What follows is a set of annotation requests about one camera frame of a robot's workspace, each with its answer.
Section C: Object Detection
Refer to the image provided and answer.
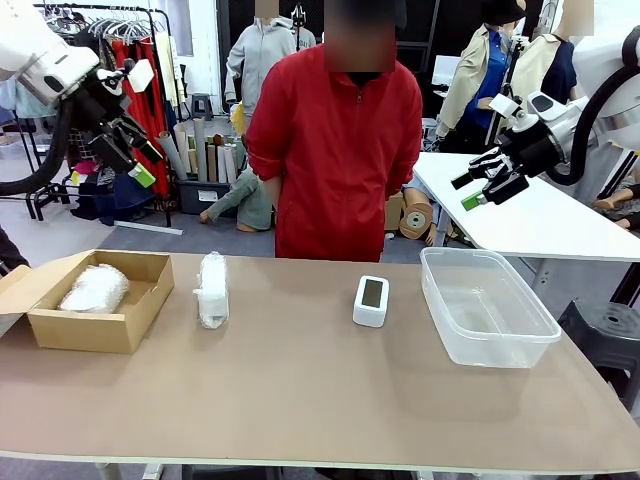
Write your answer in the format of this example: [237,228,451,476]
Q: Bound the mannequin in grey hoodie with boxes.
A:
[224,0,299,119]

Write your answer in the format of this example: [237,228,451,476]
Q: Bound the grey bin with label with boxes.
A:
[175,177,236,215]

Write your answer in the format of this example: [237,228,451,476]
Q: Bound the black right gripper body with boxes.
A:
[499,118,557,178]

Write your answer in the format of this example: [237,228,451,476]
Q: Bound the narrow bubble-wrapped clock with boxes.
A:
[192,251,231,330]

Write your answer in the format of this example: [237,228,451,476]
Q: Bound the mannequin in beige coat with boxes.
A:
[435,0,527,152]

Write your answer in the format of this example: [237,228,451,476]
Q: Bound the brown cardboard box on floor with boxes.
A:
[382,192,406,234]

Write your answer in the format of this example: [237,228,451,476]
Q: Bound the mannequin in green shirt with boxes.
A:
[199,130,279,234]

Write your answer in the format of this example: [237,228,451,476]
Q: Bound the metal bar on floor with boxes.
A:
[114,221,184,236]

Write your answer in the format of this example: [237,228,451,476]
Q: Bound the black right arm hose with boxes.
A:
[544,64,640,186]

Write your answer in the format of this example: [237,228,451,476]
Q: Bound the cream hanging garment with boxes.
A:
[153,30,180,109]

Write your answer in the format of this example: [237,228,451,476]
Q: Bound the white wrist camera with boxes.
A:
[488,92,524,119]
[127,58,155,94]

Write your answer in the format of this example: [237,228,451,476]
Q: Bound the white side table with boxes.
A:
[412,149,640,262]

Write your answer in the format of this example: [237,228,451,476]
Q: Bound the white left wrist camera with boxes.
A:
[127,58,155,94]

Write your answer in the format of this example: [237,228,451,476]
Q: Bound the white monitor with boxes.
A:
[432,54,465,86]

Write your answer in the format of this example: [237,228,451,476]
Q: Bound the person in red jacket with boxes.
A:
[244,0,424,264]

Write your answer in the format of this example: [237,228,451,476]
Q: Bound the clear plastic container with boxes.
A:
[419,246,563,370]

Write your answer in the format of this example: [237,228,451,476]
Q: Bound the dark sleeved bystander arm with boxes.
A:
[0,227,32,275]

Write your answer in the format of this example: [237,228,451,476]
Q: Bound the small grey stool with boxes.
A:
[191,92,215,121]

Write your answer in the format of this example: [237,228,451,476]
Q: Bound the grey paper roll leaning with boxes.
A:
[154,130,189,181]

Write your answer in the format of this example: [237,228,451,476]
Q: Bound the black plastic stool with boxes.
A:
[557,298,640,401]

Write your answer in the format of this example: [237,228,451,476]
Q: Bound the red hanging dress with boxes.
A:
[110,38,171,197]

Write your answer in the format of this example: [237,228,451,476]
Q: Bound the mannequin in cream navy top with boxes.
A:
[509,0,596,121]

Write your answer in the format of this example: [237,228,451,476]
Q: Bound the unwrapped white digital clock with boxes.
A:
[352,274,391,329]

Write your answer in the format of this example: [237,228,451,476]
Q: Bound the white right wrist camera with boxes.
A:
[488,92,524,119]

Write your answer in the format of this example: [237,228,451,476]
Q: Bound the tall grey paper roll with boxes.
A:
[193,117,209,182]

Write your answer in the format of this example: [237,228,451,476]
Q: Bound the person's right forearm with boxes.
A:
[262,175,286,214]

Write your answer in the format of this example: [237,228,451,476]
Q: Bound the black clothes rack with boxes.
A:
[32,3,175,229]

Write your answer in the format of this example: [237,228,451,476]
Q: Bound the mannequin lying on floor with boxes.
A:
[593,167,640,231]

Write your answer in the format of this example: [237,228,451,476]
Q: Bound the wide bubble-wrapped clock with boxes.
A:
[58,265,131,315]

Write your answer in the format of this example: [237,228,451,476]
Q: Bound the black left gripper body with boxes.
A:
[74,69,133,144]

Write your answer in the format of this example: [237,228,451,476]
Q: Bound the cream paper roll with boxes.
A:
[173,123,194,176]

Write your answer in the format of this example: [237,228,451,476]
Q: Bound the open brown cardboard box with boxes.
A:
[0,248,175,355]

